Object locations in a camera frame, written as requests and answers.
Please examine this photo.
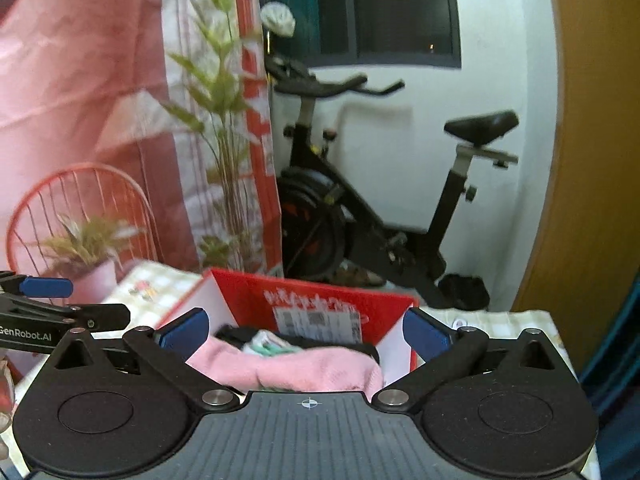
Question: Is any pink waffle cloth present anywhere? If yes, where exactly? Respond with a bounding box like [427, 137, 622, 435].
[186, 337, 384, 398]

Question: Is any red strawberry cardboard box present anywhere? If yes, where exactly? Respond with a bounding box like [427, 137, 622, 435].
[160, 269, 419, 384]

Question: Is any wooden door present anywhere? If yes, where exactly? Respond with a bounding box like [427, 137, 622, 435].
[514, 0, 639, 372]

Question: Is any teal curtain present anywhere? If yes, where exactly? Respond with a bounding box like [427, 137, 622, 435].
[579, 283, 639, 479]

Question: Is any black exercise bike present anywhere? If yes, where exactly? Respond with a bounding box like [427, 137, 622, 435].
[266, 54, 520, 311]

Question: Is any red printed backdrop cloth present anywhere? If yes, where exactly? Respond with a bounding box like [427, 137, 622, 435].
[1, 0, 282, 298]

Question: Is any dark window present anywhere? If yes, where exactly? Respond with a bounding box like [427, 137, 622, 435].
[260, 0, 462, 68]

